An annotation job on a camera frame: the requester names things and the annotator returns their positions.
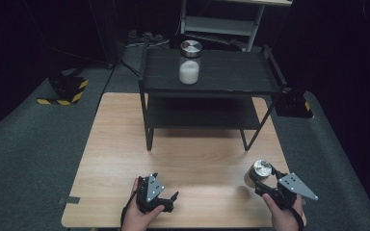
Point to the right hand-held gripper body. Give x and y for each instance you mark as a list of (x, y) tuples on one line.
[(294, 186)]

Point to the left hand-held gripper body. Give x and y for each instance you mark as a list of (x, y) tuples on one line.
[(154, 189)]

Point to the silver metal can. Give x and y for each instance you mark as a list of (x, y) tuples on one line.
[(261, 168)]

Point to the glass jar with white powder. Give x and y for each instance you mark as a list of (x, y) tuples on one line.
[(189, 72)]

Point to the black two-tier shelf rack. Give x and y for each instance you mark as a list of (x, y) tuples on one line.
[(231, 73)]

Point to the person's right hand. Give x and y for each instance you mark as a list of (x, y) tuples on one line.
[(284, 221)]

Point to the person's left hand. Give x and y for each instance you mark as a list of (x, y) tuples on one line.
[(136, 221)]

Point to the grey tape piece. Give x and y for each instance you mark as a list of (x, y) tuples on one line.
[(304, 201), (69, 200)]

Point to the black stand base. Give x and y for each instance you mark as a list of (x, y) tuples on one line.
[(294, 104)]

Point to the yellow-black striped stand base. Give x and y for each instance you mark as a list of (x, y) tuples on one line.
[(66, 89)]

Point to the white metal stand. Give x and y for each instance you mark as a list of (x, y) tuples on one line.
[(220, 25)]

